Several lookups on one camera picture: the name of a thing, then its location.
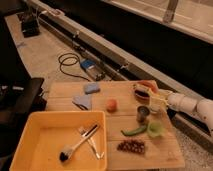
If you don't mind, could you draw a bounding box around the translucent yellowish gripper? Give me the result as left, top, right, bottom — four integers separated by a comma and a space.
149, 89, 172, 108

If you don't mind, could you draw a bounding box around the green chili pepper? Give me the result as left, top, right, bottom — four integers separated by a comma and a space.
121, 125, 147, 136

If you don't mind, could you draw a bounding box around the yellow plastic tray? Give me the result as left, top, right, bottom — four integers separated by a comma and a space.
9, 111, 107, 171

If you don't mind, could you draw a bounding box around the white paper cup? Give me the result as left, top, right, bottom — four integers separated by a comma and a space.
149, 103, 161, 114

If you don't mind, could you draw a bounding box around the long metal rail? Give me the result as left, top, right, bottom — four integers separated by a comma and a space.
23, 0, 213, 144

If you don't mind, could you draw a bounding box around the metal cup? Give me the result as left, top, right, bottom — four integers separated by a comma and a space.
137, 106, 150, 123

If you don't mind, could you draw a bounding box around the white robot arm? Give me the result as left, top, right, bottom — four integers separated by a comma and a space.
148, 90, 213, 138

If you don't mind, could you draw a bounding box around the green plastic cup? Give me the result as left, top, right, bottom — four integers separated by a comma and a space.
147, 121, 163, 138

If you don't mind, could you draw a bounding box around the black chair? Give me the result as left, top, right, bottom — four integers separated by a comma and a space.
0, 78, 46, 157

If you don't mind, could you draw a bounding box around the bunch of dark grapes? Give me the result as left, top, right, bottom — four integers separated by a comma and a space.
117, 139, 145, 154

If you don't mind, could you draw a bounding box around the red bowl with food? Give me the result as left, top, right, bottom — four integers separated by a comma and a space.
133, 80, 158, 101

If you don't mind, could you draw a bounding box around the dish brush with black head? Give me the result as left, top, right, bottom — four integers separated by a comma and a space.
59, 125, 99, 162

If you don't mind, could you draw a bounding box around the black coiled cable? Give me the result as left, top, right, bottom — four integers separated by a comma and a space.
57, 52, 93, 83

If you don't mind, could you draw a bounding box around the yellow banana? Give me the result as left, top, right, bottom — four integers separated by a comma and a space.
134, 84, 153, 97

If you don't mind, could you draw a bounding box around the black box on floor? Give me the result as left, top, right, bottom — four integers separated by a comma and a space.
21, 13, 40, 38

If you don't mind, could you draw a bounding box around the blue and grey device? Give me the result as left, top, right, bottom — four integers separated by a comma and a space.
80, 59, 105, 81

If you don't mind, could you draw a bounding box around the wooden cutting board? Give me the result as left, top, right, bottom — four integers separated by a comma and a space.
45, 79, 186, 171

